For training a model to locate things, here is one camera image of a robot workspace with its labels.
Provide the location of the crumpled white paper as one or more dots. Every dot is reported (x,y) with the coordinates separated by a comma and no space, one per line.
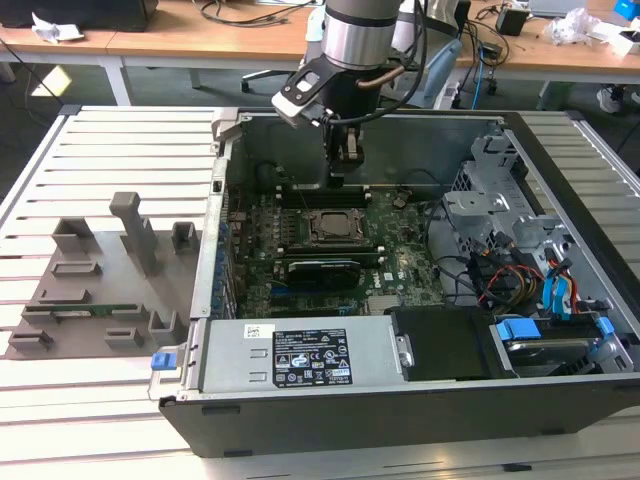
(55,30)

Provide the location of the thin locking lever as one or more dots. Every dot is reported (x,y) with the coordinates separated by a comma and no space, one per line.
(300,196)

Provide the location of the blue case latch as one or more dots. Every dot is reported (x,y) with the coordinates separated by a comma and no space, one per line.
(162,362)

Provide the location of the black graphics card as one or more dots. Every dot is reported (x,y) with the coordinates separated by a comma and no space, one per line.
(325,275)

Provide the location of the small blue box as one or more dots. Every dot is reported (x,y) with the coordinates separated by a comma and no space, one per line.
(624,8)

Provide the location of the silver chipset heatsink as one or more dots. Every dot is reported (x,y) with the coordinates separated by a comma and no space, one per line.
(384,305)

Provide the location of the blue expansion slot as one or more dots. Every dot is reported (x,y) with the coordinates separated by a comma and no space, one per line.
(280,291)

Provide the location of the coin cell battery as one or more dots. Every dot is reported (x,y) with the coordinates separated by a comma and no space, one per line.
(399,202)

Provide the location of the black chair base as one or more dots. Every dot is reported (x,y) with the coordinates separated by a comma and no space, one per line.
(265,75)

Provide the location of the metal drive cage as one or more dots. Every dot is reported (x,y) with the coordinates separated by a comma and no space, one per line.
(475,210)

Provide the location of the grey power supply unit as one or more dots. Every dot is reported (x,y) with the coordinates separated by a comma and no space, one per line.
(230,360)

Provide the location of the hard disk in blue carrier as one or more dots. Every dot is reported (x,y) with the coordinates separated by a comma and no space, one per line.
(520,330)

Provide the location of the black plastic bay cover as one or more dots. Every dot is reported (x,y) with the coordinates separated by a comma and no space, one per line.
(445,345)

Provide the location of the small black box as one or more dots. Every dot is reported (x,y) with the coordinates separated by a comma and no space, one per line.
(510,22)

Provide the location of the grey laptop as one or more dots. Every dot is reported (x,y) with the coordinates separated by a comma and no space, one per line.
(555,6)

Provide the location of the black PC case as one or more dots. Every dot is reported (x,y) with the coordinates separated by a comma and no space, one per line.
(400,420)

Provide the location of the crumpled clear plastic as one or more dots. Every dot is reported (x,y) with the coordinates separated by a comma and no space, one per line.
(575,25)

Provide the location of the white sneaker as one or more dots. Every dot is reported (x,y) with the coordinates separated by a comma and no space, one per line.
(607,100)

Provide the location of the white flat box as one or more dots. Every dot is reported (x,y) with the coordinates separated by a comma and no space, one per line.
(625,42)

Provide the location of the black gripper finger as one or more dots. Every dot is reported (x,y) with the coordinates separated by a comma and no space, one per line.
(337,165)

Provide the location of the black bag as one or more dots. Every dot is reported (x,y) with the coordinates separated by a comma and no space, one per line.
(100,12)

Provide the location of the green motherboard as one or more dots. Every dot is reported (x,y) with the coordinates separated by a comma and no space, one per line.
(410,240)

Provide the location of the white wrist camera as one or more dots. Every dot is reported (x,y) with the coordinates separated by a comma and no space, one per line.
(295,107)

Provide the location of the white power strip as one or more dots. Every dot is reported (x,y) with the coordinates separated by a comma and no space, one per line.
(450,95)

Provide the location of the CPU socket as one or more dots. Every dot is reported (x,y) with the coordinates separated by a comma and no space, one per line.
(336,243)

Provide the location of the wooden desk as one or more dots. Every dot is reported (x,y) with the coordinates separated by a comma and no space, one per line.
(150,42)
(550,55)

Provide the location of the grey parts rack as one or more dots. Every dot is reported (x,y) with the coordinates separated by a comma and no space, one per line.
(115,300)

